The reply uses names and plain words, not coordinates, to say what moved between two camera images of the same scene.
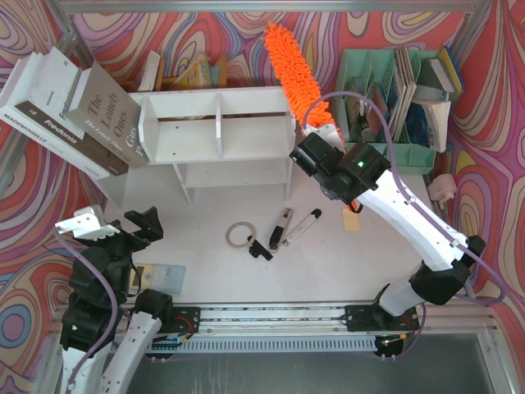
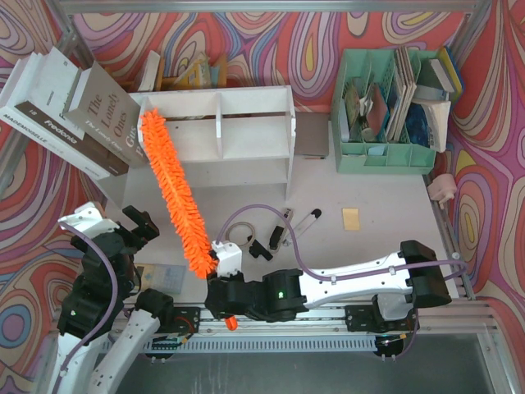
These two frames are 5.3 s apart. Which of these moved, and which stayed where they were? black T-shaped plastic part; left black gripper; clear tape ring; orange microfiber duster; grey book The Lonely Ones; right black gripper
Moved: orange microfiber duster; right black gripper
Stayed: black T-shaped plastic part; left black gripper; grey book The Lonely Ones; clear tape ring
